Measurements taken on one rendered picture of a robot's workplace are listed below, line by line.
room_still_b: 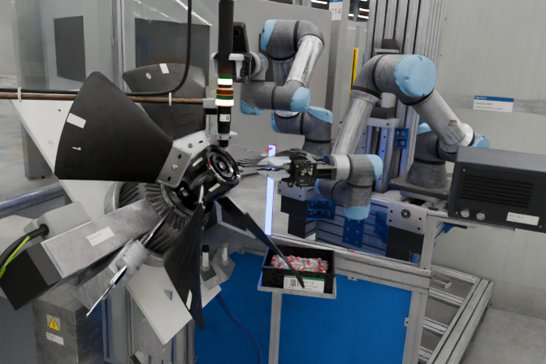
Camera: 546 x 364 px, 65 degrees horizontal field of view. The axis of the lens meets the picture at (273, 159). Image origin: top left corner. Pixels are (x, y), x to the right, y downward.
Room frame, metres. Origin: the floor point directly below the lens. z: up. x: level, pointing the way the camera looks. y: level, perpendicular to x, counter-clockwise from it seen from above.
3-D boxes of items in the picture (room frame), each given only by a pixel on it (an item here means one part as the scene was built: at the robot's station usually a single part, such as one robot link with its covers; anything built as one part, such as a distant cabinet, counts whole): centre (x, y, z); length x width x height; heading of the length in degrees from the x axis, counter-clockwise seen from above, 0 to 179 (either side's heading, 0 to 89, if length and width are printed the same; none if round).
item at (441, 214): (1.20, -0.59, 1.04); 0.24 x 0.03 x 0.03; 68
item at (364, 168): (1.22, -0.26, 1.17); 0.11 x 0.08 x 0.09; 105
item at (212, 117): (1.09, 0.14, 1.32); 0.09 x 0.07 x 0.10; 103
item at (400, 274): (1.39, -0.09, 0.82); 0.90 x 0.04 x 0.08; 68
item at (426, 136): (1.59, -0.60, 1.20); 0.13 x 0.12 x 0.14; 32
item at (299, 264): (1.22, -0.10, 0.84); 0.19 x 0.14 x 0.05; 84
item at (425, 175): (1.59, -0.59, 1.09); 0.15 x 0.15 x 0.10
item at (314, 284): (1.22, -0.10, 0.85); 0.22 x 0.17 x 0.07; 84
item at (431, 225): (1.24, -0.49, 0.96); 0.03 x 0.03 x 0.20; 68
